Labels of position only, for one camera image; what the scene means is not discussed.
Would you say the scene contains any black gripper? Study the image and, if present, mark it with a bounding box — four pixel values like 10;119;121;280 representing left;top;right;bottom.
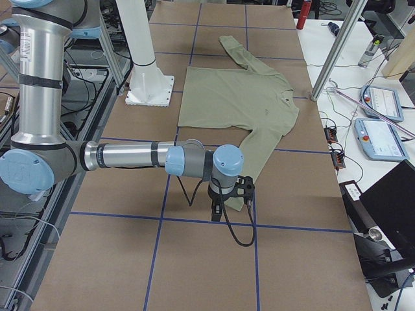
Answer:
207;186;224;222

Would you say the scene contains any olive green long-sleeve shirt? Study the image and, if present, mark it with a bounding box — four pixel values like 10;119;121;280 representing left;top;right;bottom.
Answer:
177;35;300;211

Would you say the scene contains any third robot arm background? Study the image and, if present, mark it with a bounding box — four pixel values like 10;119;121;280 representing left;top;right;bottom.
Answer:
1;18;20;54

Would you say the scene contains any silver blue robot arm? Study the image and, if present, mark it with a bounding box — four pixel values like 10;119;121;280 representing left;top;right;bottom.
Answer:
1;1;252;221

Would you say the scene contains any lower orange circuit board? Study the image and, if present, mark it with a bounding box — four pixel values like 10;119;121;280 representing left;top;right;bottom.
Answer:
331;149;346;171

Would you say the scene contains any orange circuit board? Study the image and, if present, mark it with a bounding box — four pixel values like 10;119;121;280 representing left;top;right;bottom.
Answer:
331;149;346;171
324;127;338;144

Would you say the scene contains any upper orange circuit board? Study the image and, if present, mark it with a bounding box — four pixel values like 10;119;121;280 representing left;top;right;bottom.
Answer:
324;127;338;144

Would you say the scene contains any black box with label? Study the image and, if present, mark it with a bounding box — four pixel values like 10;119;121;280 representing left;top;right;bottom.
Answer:
339;180;377;234

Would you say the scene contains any long grabber stick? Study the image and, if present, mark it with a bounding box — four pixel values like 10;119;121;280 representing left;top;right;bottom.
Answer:
327;78;414;139

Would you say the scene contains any metal cup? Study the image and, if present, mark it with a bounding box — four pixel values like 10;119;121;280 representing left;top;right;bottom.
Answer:
368;227;383;242

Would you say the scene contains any lower blue teach pendant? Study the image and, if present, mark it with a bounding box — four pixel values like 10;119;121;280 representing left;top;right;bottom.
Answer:
354;118;409;162

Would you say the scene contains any blue teach pendant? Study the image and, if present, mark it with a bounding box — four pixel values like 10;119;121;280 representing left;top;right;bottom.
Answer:
361;86;404;122
354;118;409;162

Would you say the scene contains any black monitor with stand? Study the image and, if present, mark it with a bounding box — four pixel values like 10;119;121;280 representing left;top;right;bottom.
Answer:
354;160;414;298

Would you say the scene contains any upper blue teach pendant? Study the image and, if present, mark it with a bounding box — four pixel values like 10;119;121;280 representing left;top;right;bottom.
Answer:
361;86;404;122

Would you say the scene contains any red bottle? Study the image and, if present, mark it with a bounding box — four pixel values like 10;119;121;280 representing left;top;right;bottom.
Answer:
296;0;312;30

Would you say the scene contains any clear water bottle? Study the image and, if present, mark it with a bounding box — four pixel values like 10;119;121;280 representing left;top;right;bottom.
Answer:
357;34;385;67

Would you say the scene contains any wooden board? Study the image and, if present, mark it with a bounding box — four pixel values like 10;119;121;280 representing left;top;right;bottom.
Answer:
383;0;415;78

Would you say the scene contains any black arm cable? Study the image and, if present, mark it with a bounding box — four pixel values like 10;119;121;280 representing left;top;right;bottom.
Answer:
176;176;257;248

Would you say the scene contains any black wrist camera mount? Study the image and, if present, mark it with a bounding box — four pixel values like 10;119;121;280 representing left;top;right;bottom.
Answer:
233;176;255;209

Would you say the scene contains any white pedestal column with base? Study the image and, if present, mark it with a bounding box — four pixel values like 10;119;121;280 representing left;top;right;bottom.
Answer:
116;0;174;107

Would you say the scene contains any aluminium frame post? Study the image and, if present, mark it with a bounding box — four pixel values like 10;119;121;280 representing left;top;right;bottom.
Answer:
311;0;368;102

